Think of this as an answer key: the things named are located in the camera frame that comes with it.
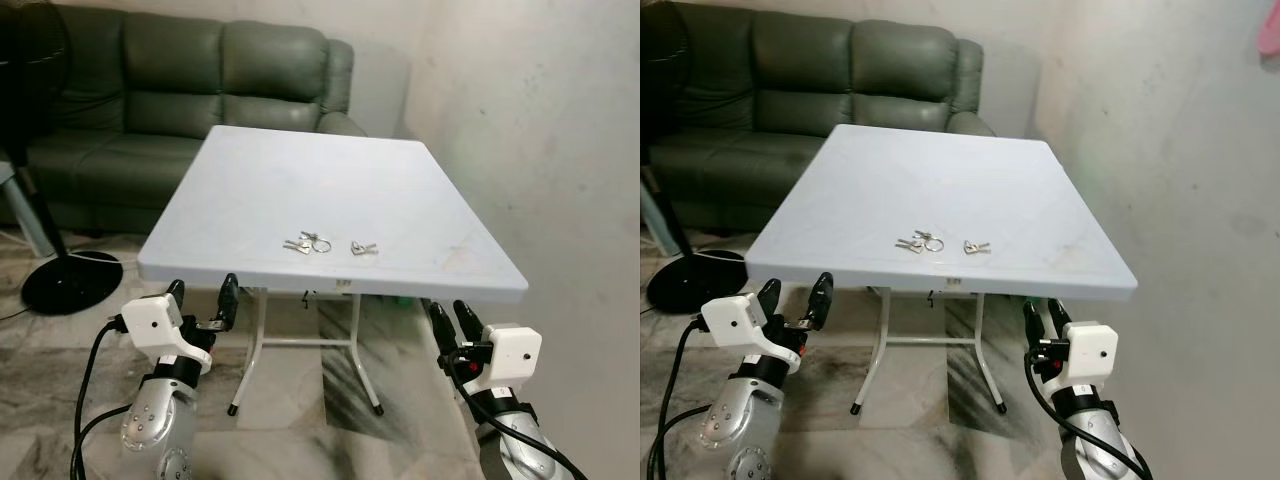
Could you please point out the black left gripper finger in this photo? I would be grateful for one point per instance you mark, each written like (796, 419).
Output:
(176, 291)
(770, 293)
(822, 298)
(229, 298)

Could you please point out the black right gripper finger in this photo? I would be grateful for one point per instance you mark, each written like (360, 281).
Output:
(1034, 325)
(468, 320)
(1056, 318)
(442, 330)

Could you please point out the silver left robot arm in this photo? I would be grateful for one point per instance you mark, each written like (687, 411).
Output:
(740, 430)
(155, 425)

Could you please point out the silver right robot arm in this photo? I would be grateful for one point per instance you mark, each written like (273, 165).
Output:
(1095, 450)
(510, 450)

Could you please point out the black standing fan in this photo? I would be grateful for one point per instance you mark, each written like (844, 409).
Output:
(690, 285)
(70, 285)

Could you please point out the white folding table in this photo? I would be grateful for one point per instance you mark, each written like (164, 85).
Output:
(300, 190)
(930, 190)

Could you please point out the dark green leather sofa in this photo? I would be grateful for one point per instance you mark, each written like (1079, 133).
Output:
(170, 80)
(800, 80)

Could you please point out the pink cloth item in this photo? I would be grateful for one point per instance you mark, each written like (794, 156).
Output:
(1270, 40)

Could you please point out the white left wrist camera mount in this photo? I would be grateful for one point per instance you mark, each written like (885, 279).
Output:
(155, 322)
(738, 318)

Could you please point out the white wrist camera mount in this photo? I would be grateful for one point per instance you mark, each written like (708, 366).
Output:
(1092, 352)
(512, 352)
(155, 322)
(738, 318)

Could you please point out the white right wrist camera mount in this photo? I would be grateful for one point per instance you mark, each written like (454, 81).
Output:
(512, 352)
(1092, 352)

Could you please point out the grey slanted metal frame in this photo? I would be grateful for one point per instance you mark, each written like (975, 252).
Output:
(25, 215)
(652, 215)

